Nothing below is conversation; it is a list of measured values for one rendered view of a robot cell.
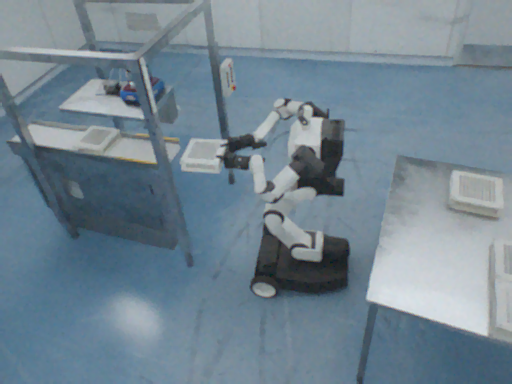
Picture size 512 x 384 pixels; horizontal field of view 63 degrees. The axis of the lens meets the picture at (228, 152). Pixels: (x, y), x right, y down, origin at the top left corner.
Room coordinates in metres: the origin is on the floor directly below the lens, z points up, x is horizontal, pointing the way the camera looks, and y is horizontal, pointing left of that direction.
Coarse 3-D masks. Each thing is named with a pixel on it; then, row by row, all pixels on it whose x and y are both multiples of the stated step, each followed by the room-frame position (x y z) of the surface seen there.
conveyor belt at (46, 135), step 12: (36, 132) 2.78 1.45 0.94; (48, 132) 2.75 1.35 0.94; (60, 132) 2.73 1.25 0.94; (72, 132) 2.70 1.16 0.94; (48, 144) 2.59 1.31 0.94; (60, 144) 2.56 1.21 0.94; (120, 144) 2.46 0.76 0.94; (132, 144) 2.44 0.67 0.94; (144, 144) 2.42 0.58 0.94; (168, 144) 2.38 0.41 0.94; (120, 156) 2.31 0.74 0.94; (132, 156) 2.30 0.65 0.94; (144, 156) 2.28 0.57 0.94; (168, 156) 2.24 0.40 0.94
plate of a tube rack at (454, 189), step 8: (456, 176) 1.67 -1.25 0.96; (480, 176) 1.64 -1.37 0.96; (488, 176) 1.63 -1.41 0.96; (456, 184) 1.61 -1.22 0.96; (488, 184) 1.57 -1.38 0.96; (496, 184) 1.57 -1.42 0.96; (456, 192) 1.55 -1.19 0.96; (488, 192) 1.52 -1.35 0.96; (496, 192) 1.51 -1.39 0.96; (456, 200) 1.50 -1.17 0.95; (464, 200) 1.48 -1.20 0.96; (472, 200) 1.48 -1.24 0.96; (480, 200) 1.47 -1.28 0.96; (488, 200) 1.46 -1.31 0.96; (496, 200) 1.45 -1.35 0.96; (496, 208) 1.41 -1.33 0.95
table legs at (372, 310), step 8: (368, 312) 1.05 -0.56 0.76; (376, 312) 1.03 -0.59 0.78; (368, 320) 1.05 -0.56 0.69; (368, 328) 1.04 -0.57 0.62; (368, 336) 1.04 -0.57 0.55; (368, 344) 1.04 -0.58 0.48; (368, 352) 1.03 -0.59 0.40; (360, 360) 1.05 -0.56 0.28; (360, 368) 1.05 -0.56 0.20; (360, 376) 1.04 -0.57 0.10
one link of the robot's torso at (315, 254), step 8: (312, 232) 1.94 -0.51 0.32; (320, 232) 1.92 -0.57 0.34; (312, 240) 1.94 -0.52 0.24; (320, 240) 1.85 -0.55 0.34; (296, 248) 1.82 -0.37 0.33; (304, 248) 1.80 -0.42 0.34; (320, 248) 1.79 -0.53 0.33; (296, 256) 1.80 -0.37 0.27; (304, 256) 1.78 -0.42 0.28; (312, 256) 1.77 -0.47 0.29; (320, 256) 1.75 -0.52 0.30
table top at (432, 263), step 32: (416, 160) 1.92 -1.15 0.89; (416, 192) 1.65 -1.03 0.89; (448, 192) 1.62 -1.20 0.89; (384, 224) 1.46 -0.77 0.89; (416, 224) 1.43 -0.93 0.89; (448, 224) 1.40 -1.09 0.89; (480, 224) 1.37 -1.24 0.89; (384, 256) 1.26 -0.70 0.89; (416, 256) 1.23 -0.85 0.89; (448, 256) 1.21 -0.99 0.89; (480, 256) 1.18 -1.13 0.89; (384, 288) 1.08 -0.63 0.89; (416, 288) 1.06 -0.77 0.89; (448, 288) 1.04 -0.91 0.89; (480, 288) 1.02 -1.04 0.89; (448, 320) 0.90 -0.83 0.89; (480, 320) 0.88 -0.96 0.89
